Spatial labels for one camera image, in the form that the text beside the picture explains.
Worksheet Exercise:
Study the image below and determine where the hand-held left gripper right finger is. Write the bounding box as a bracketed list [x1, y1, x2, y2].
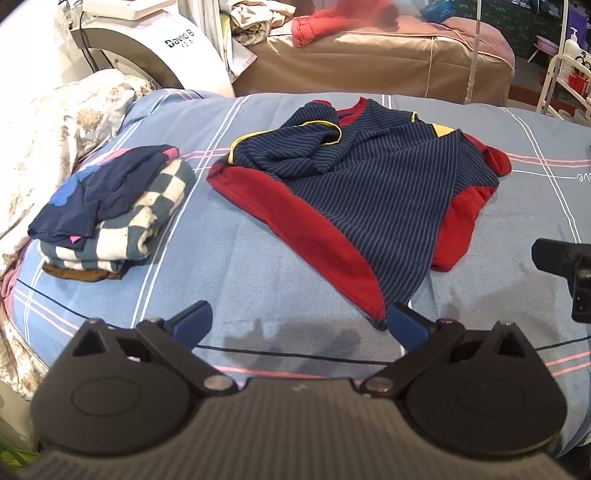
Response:
[358, 302, 544, 398]

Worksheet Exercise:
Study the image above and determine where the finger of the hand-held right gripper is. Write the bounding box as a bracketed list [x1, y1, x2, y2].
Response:
[531, 237, 591, 324]

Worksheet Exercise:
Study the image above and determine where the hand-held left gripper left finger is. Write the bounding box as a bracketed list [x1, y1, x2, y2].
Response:
[74, 300, 238, 398]

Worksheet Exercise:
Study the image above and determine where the navy striped red sweater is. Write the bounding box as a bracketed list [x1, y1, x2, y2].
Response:
[206, 96, 513, 332]

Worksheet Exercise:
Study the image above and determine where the pile of light clothes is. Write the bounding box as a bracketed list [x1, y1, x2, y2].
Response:
[228, 0, 296, 47]

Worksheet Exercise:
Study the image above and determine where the green white checkered garment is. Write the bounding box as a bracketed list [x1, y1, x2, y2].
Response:
[38, 159, 197, 273]

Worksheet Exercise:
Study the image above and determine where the blue striped bedsheet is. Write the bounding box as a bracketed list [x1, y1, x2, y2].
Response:
[9, 88, 591, 462]

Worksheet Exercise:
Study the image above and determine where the brown folded garment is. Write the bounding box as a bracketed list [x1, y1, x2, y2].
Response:
[42, 262, 125, 282]

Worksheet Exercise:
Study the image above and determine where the navy garment with pink print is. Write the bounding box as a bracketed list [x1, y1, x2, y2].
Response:
[28, 144, 181, 243]

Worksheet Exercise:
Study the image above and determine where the white rack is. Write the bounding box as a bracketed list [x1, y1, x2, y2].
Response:
[536, 0, 591, 123]

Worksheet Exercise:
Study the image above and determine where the white pump bottle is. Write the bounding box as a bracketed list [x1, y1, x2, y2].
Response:
[564, 27, 583, 70]

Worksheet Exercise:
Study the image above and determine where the pink basin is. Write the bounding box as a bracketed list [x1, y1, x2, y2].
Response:
[526, 36, 561, 63]

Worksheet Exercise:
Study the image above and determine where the floral quilt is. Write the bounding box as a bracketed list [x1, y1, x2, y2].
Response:
[0, 69, 153, 398]

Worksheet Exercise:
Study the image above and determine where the pink blanket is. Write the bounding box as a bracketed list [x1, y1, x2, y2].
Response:
[397, 14, 515, 52]

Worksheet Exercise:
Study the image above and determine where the beige cloth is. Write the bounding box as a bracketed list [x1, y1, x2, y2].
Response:
[233, 14, 515, 107]

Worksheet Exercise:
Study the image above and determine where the blue bag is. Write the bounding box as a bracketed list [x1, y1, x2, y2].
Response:
[422, 0, 455, 21]

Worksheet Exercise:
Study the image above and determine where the white grey machine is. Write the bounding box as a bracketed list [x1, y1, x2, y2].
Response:
[69, 0, 259, 97]

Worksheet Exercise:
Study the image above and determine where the red garment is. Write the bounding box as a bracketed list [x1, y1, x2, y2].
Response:
[291, 0, 402, 48]

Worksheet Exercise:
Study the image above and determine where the black cable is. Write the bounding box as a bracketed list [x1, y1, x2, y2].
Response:
[14, 277, 591, 366]

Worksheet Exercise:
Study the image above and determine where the metal tube frame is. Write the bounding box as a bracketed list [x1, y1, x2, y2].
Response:
[464, 0, 485, 104]

